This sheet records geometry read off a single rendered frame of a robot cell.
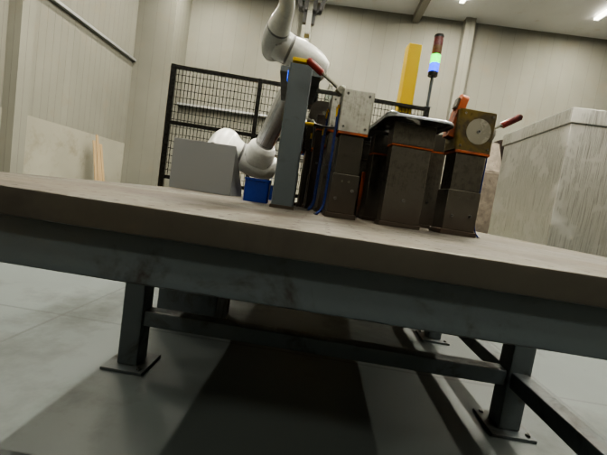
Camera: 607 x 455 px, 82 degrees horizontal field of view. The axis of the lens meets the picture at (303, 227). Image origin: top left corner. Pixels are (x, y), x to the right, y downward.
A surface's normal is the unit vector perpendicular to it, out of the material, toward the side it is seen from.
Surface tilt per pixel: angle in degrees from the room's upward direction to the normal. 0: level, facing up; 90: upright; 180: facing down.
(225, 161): 90
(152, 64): 90
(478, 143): 90
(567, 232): 90
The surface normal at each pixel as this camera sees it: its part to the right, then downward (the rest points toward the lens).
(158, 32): -0.05, 0.07
